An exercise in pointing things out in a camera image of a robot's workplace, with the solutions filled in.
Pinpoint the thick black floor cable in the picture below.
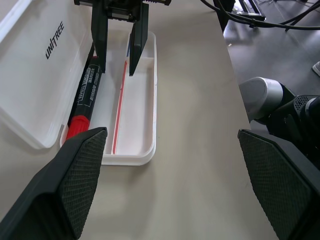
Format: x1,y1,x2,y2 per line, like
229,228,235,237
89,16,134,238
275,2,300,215
199,0,320,31

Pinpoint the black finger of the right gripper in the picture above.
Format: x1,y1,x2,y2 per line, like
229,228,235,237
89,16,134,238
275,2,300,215
128,1,150,77
90,3,109,74

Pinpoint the black whiteboard marker red cap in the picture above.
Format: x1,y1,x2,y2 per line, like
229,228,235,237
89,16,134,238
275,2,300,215
65,55,104,141

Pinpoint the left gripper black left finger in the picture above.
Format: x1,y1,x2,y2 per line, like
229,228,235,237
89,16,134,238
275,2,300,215
0,126,108,240

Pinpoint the silver and black robot body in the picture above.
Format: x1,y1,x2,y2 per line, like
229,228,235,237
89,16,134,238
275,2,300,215
238,76,320,165

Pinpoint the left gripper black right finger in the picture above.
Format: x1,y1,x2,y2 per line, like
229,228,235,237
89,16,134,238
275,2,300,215
237,128,320,240

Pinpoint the thin black floor cable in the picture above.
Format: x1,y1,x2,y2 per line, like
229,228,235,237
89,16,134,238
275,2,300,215
284,7,320,32

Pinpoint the black metal stand frame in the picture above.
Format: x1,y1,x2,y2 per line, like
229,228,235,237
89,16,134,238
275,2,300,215
234,0,267,22

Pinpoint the white plastic pencil case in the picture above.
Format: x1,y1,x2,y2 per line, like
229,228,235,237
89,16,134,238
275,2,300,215
0,0,158,167

